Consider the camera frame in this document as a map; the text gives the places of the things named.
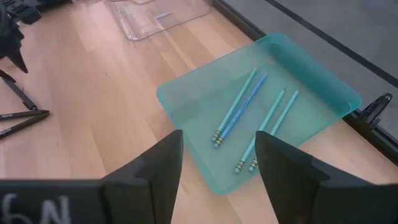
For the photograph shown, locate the blue pencil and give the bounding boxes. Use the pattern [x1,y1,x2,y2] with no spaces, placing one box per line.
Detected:
[213,73,268,149]

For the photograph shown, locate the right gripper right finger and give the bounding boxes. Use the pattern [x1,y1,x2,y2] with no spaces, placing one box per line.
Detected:
[254,130,398,224]

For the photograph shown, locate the teal pencil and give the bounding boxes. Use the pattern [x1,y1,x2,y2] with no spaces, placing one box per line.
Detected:
[248,90,299,173]
[234,88,286,174]
[212,67,258,142]

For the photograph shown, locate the teal plastic tray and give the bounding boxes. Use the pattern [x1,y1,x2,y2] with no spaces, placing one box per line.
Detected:
[156,32,363,196]

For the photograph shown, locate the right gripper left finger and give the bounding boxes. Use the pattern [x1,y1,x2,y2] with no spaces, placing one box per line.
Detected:
[0,129,184,224]

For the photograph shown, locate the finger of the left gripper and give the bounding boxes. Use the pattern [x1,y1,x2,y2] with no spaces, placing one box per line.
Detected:
[6,49,30,75]

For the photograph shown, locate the black clamp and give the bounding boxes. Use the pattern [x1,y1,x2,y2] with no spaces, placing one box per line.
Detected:
[357,92,393,128]

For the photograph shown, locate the clear plastic bin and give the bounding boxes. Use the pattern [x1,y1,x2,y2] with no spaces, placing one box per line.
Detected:
[104,0,214,42]

